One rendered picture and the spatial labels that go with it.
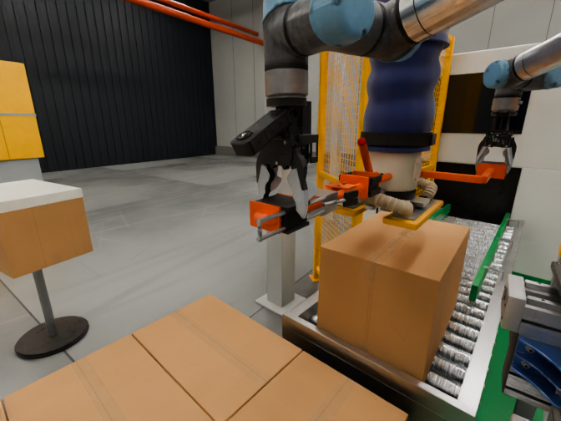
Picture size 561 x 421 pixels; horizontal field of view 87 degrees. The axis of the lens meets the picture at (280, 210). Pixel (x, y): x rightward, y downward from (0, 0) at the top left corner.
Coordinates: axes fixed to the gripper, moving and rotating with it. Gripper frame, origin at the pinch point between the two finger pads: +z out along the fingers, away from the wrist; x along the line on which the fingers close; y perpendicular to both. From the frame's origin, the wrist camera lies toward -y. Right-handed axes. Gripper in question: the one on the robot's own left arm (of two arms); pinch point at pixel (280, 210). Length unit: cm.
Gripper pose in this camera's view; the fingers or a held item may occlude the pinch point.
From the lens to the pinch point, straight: 56.0
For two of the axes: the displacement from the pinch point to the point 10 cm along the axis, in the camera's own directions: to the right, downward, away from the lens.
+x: -7.5, -1.7, 6.3
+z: 0.2, 9.6, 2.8
